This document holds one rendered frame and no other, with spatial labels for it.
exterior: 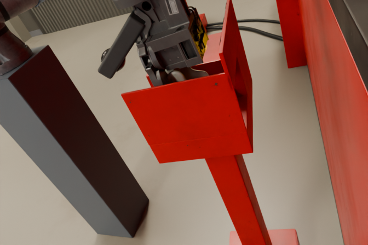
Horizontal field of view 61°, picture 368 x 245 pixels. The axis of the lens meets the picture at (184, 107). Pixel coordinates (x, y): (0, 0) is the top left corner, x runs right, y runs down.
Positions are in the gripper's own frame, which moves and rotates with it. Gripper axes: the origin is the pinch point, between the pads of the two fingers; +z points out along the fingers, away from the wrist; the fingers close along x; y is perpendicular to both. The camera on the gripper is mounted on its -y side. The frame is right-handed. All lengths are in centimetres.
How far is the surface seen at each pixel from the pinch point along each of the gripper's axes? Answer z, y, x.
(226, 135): 3.3, 6.2, -4.8
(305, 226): 74, 8, 23
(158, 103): -5.2, -1.0, -4.9
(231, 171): 19.1, 1.4, 2.2
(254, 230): 40.3, -0.1, 2.3
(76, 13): 37, -232, 327
